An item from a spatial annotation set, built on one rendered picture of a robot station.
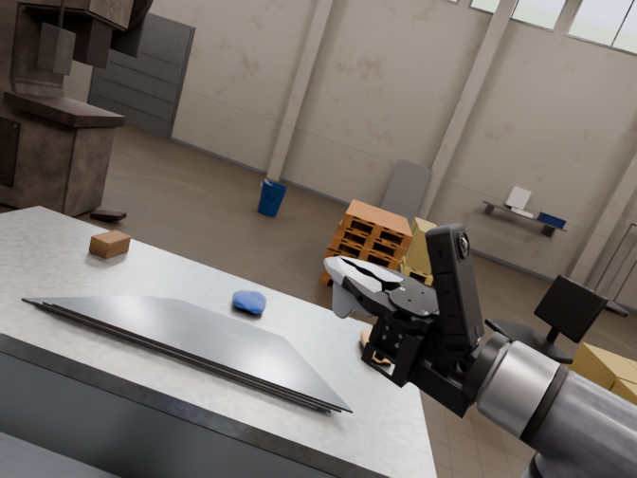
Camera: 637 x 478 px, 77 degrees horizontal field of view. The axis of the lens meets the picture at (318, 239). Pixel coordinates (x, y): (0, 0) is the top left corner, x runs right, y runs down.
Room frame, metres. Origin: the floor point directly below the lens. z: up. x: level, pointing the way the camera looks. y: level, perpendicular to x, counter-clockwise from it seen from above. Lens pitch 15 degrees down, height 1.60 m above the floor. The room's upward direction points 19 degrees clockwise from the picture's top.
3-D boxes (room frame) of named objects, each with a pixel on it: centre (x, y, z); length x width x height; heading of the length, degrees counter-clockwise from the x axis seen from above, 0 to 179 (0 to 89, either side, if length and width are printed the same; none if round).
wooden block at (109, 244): (1.10, 0.58, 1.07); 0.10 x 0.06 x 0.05; 172
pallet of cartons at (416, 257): (6.01, -1.70, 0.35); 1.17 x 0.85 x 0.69; 171
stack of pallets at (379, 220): (4.65, -0.57, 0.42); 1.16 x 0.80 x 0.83; 174
